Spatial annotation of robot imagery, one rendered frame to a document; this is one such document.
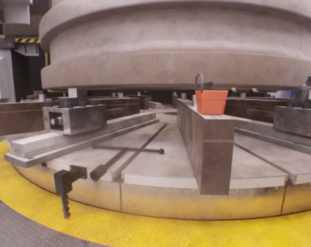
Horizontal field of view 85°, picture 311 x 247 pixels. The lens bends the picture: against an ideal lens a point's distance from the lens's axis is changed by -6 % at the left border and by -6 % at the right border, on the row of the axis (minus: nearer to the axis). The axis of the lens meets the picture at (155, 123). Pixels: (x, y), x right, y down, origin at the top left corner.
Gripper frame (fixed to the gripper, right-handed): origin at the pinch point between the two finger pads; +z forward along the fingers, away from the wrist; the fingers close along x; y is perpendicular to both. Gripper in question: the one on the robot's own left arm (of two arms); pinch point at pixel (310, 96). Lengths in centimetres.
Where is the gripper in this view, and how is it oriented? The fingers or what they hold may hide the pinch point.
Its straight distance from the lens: 140.6
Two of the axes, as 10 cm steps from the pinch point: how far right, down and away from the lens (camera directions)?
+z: 0.2, 8.2, 5.7
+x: -9.7, 1.5, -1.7
